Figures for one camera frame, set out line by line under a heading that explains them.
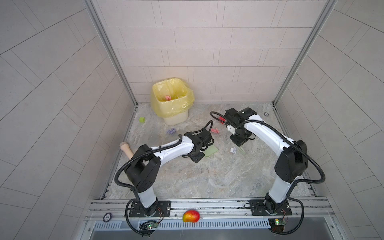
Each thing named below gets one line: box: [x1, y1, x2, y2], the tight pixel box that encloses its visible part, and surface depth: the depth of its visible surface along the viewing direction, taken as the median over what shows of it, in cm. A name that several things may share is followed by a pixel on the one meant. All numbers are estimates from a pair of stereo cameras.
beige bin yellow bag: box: [151, 77, 195, 126], surface depth 93 cm
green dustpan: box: [202, 144, 219, 157], surface depth 86 cm
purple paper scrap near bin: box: [167, 128, 177, 135], surface depth 100 cm
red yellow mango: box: [182, 209, 201, 223], surface depth 68 cm
